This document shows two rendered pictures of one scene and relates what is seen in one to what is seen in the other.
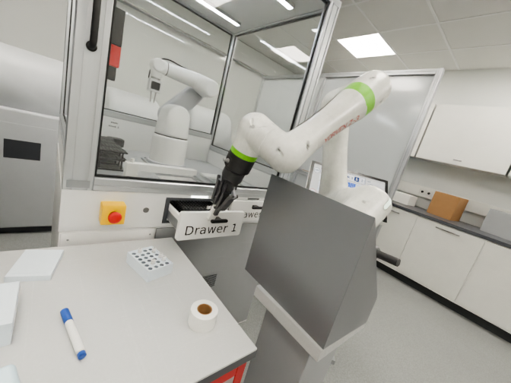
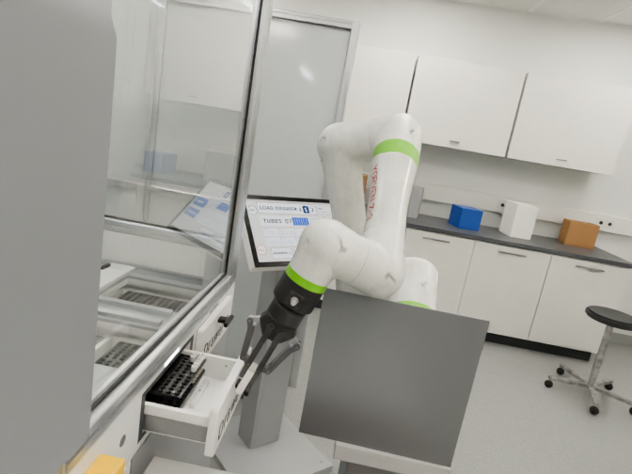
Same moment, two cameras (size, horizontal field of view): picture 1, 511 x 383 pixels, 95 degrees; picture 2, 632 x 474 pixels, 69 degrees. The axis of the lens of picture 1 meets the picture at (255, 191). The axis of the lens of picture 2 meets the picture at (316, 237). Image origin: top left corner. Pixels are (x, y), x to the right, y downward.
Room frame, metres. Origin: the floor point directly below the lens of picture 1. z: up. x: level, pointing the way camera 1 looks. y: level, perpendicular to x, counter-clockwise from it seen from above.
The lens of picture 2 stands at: (0.11, 0.69, 1.48)
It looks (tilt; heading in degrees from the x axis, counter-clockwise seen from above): 12 degrees down; 316
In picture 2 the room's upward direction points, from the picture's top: 10 degrees clockwise
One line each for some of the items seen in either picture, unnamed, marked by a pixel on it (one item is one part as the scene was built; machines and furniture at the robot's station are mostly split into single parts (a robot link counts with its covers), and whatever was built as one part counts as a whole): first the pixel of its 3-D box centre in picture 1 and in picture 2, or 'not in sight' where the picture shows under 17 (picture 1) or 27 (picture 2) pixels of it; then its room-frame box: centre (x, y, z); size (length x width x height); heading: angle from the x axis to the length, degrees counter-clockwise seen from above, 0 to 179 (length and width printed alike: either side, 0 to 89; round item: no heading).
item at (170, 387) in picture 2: (191, 207); (146, 379); (1.03, 0.27, 0.87); 0.22 x 0.18 x 0.06; 43
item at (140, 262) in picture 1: (149, 262); not in sight; (0.67, 0.27, 0.78); 0.12 x 0.08 x 0.04; 58
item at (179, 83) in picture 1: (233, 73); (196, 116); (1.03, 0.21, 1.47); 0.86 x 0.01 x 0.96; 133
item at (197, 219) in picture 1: (212, 224); (230, 394); (0.88, 0.13, 0.87); 0.29 x 0.02 x 0.11; 133
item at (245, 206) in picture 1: (251, 210); (214, 328); (1.19, -0.01, 0.87); 0.29 x 0.02 x 0.11; 133
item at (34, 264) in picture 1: (37, 264); not in sight; (0.55, 0.52, 0.77); 0.13 x 0.09 x 0.02; 29
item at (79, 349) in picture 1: (72, 331); not in sight; (0.39, 0.29, 0.77); 0.14 x 0.02 x 0.02; 53
